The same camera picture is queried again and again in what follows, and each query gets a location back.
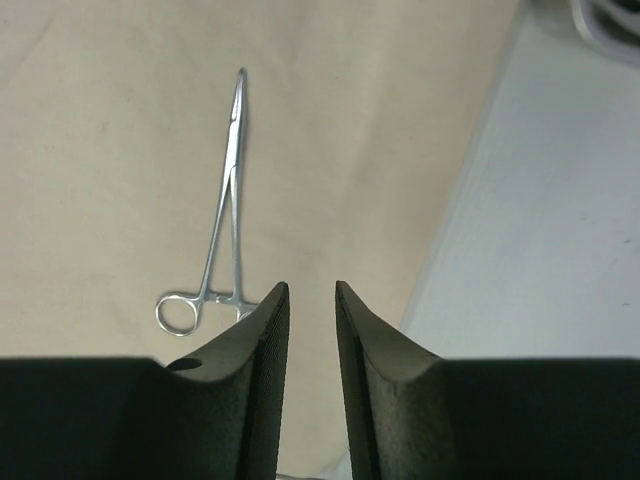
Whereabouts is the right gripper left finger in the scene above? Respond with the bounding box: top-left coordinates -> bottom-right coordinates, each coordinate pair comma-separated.
1,283 -> 290,479

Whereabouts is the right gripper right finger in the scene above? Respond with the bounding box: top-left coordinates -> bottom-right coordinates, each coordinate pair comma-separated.
335,281 -> 639,479

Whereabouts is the long needle holder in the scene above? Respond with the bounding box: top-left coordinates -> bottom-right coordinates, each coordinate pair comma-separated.
154,67 -> 261,337

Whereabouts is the beige cloth mat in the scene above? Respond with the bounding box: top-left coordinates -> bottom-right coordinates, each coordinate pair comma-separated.
1,1 -> 519,476

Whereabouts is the stainless steel tray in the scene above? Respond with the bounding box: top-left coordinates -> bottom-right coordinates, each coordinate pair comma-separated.
569,0 -> 639,67

